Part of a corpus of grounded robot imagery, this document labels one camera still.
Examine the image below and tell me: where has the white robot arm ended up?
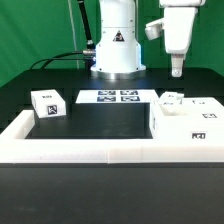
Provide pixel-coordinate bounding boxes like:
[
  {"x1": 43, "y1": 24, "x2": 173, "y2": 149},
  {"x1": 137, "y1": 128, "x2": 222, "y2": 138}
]
[{"x1": 91, "y1": 0, "x2": 206, "y2": 80}]

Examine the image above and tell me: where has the white cabinet door panel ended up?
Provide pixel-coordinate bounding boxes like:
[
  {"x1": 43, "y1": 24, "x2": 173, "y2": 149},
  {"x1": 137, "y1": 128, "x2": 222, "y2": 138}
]
[{"x1": 159, "y1": 91, "x2": 184, "y2": 105}]

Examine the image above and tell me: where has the black cable bundle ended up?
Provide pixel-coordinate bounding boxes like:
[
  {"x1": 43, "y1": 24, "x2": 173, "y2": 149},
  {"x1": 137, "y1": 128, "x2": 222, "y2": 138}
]
[{"x1": 29, "y1": 0, "x2": 98, "y2": 70}]

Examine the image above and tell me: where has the white marker sheet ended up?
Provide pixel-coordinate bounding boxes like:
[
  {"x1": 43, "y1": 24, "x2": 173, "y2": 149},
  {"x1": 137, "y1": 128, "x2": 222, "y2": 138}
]
[{"x1": 76, "y1": 89, "x2": 158, "y2": 104}]

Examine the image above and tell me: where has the small white tagged box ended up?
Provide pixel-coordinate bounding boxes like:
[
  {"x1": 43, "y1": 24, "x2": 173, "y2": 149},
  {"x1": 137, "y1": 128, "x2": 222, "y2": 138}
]
[{"x1": 31, "y1": 89, "x2": 66, "y2": 118}]

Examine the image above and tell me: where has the white U-shaped frame wall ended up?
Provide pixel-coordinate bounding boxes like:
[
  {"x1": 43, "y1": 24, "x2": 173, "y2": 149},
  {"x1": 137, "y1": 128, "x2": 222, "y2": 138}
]
[{"x1": 0, "y1": 110, "x2": 224, "y2": 164}]

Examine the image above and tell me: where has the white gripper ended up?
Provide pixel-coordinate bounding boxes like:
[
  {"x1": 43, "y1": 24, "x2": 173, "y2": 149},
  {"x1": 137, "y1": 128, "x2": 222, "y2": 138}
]
[{"x1": 164, "y1": 7, "x2": 197, "y2": 77}]

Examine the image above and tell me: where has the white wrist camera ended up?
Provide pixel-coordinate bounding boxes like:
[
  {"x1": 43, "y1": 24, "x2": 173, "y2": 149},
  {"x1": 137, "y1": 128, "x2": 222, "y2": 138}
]
[{"x1": 145, "y1": 18, "x2": 164, "y2": 40}]

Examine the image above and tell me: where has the white cabinet body box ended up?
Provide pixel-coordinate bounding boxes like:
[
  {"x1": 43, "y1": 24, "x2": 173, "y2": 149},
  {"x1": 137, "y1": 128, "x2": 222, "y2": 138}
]
[{"x1": 149, "y1": 97, "x2": 224, "y2": 141}]

